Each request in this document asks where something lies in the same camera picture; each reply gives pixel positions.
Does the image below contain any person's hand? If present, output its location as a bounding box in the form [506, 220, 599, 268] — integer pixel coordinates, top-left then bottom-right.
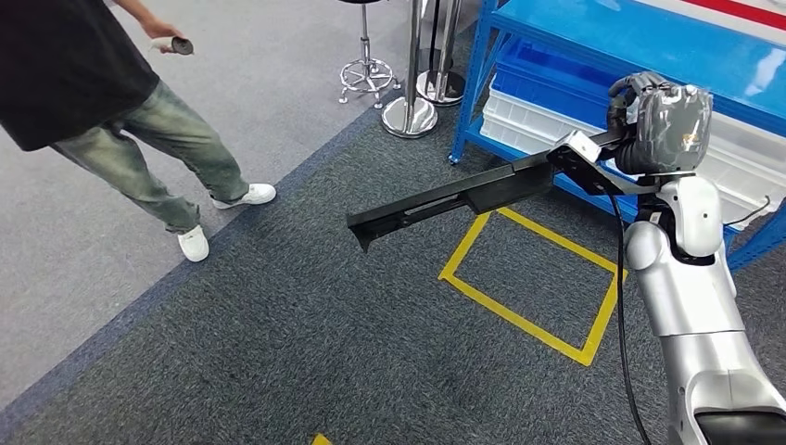
[141, 18, 185, 56]

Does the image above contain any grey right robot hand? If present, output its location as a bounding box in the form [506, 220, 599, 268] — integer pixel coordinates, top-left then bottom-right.
[605, 70, 716, 177]

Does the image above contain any long black plastic part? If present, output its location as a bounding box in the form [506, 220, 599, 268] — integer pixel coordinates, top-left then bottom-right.
[345, 129, 628, 254]

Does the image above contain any blue metal shelf rack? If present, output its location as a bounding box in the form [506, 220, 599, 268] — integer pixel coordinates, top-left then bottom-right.
[448, 0, 786, 272]

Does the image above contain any person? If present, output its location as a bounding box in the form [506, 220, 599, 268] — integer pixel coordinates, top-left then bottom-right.
[0, 0, 278, 264]

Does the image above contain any blue plastic crate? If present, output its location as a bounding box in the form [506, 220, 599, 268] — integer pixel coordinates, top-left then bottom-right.
[490, 38, 616, 131]

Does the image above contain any white panel with red stripe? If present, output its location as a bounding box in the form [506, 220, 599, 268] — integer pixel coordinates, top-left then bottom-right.
[632, 0, 786, 33]

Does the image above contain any white plastic crate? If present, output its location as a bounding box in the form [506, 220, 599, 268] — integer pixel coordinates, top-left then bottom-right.
[484, 87, 786, 168]
[479, 115, 786, 232]

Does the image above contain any chrome stool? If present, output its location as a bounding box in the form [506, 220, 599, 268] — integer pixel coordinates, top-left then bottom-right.
[336, 0, 402, 111]

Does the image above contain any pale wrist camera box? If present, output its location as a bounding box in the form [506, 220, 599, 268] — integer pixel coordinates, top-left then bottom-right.
[554, 129, 603, 165]

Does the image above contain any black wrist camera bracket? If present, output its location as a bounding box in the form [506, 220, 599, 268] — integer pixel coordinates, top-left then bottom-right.
[545, 146, 662, 198]

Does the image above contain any thin black wire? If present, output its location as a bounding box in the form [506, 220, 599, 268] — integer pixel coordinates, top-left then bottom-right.
[723, 195, 772, 229]

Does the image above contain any thick black camera cable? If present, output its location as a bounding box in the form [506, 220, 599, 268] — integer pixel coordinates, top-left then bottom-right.
[603, 183, 653, 445]

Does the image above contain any chrome stanchion post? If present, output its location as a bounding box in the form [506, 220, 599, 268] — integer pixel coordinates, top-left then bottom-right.
[416, 0, 468, 108]
[381, 0, 439, 140]

